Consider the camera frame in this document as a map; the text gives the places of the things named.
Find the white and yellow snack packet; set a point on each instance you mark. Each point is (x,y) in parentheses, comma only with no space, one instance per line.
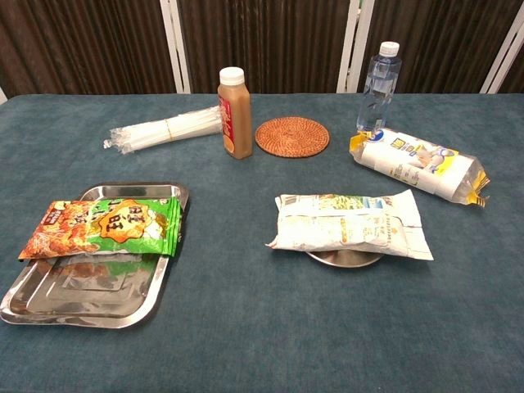
(417,163)

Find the rectangular steel tray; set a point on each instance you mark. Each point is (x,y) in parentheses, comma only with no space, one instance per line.
(82,294)

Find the round steel plate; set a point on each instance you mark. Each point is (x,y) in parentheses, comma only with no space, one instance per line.
(344,260)

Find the bundle of wrapped straws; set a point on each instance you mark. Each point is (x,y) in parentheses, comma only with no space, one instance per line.
(163,129)

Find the brown drink bottle white cap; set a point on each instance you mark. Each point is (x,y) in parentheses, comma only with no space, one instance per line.
(239,123)

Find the white snack bag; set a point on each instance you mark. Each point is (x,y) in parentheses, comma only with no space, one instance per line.
(348,225)

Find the orange green snack bag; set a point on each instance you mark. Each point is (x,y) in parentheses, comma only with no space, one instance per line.
(102,229)

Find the blue felt tablecloth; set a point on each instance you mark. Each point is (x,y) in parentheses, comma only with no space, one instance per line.
(245,327)

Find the clear plastic water bottle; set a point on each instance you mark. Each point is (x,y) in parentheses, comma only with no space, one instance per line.
(376,90)

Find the brown screen panel white frame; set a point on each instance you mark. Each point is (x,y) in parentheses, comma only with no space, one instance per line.
(266,41)
(442,41)
(82,41)
(516,69)

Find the round woven rattan coaster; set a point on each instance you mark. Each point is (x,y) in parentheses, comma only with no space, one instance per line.
(292,137)

